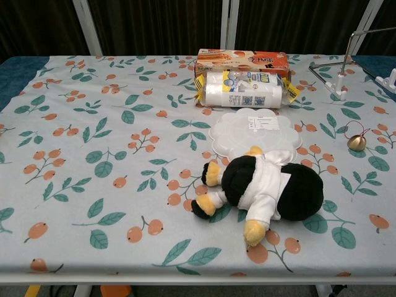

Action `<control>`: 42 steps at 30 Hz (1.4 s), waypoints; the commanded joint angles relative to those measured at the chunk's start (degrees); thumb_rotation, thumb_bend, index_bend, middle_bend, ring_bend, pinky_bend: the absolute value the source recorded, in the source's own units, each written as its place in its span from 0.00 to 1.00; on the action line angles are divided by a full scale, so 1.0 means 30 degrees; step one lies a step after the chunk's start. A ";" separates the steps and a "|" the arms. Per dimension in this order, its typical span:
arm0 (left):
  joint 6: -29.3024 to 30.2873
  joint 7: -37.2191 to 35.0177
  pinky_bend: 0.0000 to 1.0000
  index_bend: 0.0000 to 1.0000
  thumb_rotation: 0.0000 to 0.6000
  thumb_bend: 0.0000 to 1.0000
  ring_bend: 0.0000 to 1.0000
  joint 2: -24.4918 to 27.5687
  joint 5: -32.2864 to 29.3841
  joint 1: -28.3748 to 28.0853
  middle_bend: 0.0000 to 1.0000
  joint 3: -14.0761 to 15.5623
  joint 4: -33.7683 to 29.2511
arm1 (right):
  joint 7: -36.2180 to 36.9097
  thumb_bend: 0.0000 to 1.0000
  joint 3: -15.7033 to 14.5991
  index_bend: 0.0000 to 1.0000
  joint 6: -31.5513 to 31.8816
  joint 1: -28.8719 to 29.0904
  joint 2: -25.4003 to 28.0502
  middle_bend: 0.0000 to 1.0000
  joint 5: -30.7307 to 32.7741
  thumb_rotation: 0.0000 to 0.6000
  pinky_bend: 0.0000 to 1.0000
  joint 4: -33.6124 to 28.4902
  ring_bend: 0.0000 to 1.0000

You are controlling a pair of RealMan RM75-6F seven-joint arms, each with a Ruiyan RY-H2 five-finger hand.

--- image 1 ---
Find golden bell with red string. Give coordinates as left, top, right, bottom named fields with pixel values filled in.
left=343, top=119, right=371, bottom=153

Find white flower-shaped plastic lid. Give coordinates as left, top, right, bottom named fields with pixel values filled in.
left=209, top=108, right=303, bottom=158

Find yellow snack bag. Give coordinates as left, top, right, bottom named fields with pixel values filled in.
left=193, top=71, right=303, bottom=110

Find floral printed tablecloth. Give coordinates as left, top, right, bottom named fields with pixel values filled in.
left=0, top=54, right=396, bottom=278

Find orange biscuit box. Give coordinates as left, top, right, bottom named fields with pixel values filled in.
left=194, top=48, right=293, bottom=84

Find black plush toy white coat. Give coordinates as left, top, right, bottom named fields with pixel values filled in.
left=191, top=145, right=324, bottom=248

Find dark pleated curtain panel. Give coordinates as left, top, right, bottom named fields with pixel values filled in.
left=363, top=0, right=396, bottom=58
left=88, top=0, right=223, bottom=56
left=238, top=0, right=371, bottom=56
left=0, top=0, right=89, bottom=64

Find orange plastic object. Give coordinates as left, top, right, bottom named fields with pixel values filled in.
left=100, top=284, right=133, bottom=297

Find white metal partition post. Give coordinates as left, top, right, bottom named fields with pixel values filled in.
left=349, top=0, right=382, bottom=58
left=221, top=0, right=239, bottom=50
left=72, top=0, right=103, bottom=56

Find white table frame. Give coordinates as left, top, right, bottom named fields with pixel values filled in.
left=0, top=272, right=396, bottom=297

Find metal wire stand white feet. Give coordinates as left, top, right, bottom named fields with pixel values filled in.
left=308, top=26, right=396, bottom=101

